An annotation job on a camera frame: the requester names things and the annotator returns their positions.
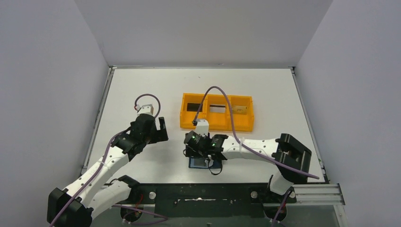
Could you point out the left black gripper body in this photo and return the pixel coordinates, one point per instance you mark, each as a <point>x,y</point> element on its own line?
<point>155,134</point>

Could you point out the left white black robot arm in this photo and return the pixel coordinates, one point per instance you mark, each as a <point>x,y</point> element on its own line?
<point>84,199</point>

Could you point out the orange three-compartment tray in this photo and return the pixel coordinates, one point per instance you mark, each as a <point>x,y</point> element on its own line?
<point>215,111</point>

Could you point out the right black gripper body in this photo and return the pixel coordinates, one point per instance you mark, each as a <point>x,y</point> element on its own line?
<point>196,153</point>

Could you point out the aluminium frame rail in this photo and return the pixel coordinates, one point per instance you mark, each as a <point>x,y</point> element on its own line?
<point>318,195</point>

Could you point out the blue leather card holder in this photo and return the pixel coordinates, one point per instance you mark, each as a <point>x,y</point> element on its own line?
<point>198,163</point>

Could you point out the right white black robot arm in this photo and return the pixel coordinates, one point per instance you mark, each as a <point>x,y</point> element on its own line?
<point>290,156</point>

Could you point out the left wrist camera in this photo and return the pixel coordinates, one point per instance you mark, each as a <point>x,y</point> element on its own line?
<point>145,109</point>

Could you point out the gold credit card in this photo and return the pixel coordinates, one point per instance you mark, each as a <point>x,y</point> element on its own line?
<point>238,109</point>

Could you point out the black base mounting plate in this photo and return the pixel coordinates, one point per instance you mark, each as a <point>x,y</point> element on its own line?
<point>206,200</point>

